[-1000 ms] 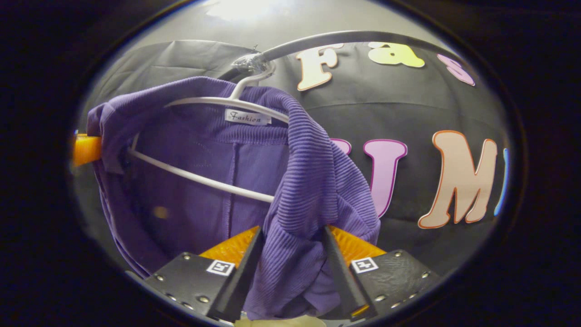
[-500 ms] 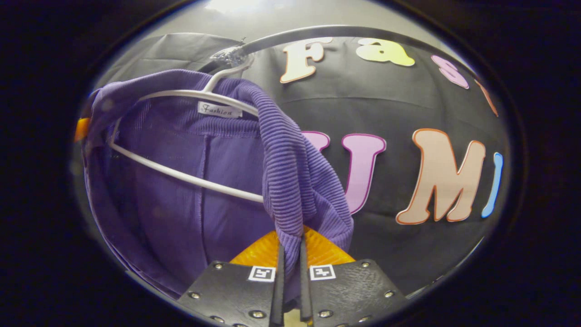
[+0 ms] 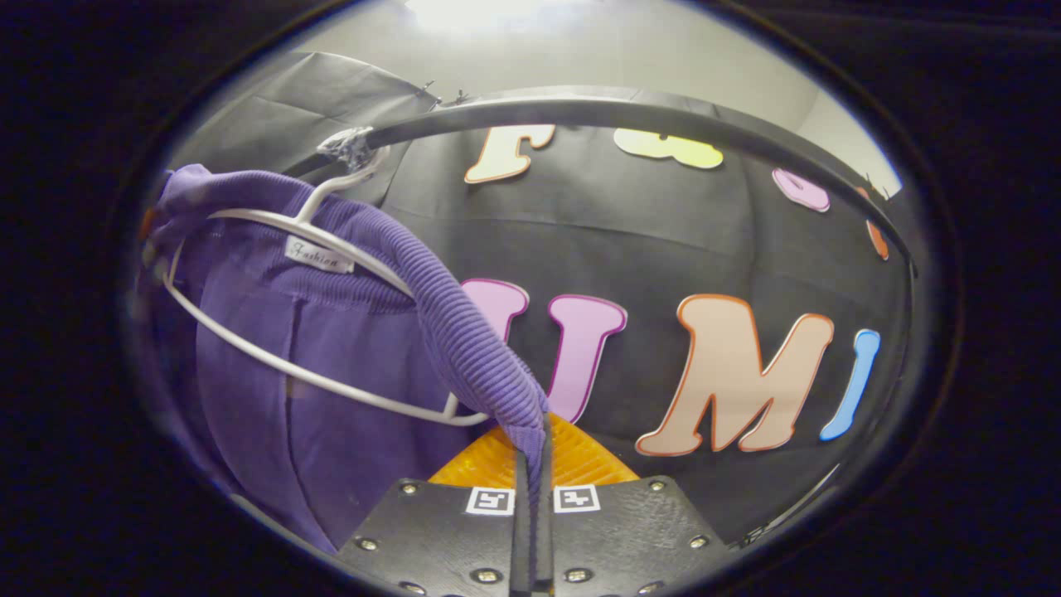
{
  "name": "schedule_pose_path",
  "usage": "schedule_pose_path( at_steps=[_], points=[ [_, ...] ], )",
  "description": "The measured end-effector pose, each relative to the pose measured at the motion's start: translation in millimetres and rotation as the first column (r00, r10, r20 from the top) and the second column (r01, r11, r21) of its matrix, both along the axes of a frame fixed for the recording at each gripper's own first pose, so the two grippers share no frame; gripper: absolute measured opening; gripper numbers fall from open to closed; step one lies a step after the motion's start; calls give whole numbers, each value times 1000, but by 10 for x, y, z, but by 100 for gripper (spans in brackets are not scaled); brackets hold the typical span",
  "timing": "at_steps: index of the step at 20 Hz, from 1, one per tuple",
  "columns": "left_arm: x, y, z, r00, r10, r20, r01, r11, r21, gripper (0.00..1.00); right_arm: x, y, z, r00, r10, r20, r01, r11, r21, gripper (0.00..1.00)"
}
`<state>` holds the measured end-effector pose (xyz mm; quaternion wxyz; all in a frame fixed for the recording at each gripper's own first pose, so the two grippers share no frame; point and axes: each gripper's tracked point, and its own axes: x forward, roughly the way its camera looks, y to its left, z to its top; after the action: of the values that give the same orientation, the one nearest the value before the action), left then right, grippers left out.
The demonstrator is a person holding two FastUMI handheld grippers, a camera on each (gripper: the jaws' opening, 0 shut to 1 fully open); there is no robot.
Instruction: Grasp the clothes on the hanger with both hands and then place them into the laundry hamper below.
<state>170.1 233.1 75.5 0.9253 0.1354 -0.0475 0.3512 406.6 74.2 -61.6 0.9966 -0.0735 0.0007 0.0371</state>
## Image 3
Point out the black clothes rack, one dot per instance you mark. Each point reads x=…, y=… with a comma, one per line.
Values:
x=622, y=112

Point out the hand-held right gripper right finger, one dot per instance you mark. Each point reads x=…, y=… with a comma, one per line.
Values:
x=543, y=539

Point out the white clothes hanger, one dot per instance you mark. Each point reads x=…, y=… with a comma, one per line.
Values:
x=468, y=419

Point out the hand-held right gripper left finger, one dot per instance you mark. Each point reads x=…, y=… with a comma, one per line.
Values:
x=520, y=531

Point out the purple knit shirt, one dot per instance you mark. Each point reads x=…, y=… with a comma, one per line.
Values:
x=348, y=398

